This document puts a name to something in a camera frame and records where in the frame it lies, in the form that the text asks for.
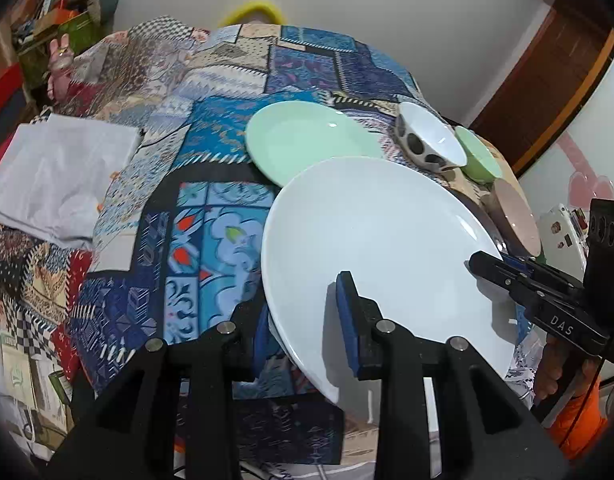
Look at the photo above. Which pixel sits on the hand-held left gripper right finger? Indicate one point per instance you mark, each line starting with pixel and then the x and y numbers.
pixel 345 310

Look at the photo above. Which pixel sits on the red box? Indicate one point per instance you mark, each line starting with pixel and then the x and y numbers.
pixel 2 95

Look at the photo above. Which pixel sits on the large white plate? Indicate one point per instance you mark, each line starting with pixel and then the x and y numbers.
pixel 387 235

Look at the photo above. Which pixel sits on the light green plate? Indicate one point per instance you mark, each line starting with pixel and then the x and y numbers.
pixel 307 135

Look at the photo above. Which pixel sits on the light green bowl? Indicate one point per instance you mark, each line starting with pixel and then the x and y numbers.
pixel 479 155

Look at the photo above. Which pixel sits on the green cardboard box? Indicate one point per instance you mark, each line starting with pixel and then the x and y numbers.
pixel 52 45

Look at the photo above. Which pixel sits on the patchwork printed blanket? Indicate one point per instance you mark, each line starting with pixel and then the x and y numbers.
pixel 212 240

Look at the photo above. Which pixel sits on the wooden door frame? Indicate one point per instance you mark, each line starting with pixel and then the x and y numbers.
pixel 537 85

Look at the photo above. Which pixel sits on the white bowl with dark spots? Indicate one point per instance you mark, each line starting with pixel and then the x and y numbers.
pixel 432 130

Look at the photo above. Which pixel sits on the pink plush toy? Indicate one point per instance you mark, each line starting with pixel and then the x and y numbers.
pixel 61 60

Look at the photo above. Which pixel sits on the white cloth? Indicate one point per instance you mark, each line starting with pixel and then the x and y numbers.
pixel 52 175

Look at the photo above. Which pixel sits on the white cabinet door pink print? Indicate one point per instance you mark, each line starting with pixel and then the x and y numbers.
pixel 587 150

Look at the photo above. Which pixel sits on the yellow curved object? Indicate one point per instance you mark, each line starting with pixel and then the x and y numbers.
pixel 252 10

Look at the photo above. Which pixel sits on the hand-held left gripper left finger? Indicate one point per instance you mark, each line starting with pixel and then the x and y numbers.
pixel 261 340

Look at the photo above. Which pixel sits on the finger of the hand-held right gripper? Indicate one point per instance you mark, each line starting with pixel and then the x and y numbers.
pixel 494 272
pixel 542 275

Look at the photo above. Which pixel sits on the pile of papers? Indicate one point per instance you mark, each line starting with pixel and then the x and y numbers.
pixel 22 385

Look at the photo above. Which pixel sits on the person's right forearm orange sleeve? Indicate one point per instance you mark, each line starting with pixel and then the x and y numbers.
pixel 582 425

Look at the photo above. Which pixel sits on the pink plate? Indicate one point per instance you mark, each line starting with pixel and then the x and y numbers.
pixel 517 215

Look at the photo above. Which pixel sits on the person's right hand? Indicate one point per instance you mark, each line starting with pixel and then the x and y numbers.
pixel 552 367

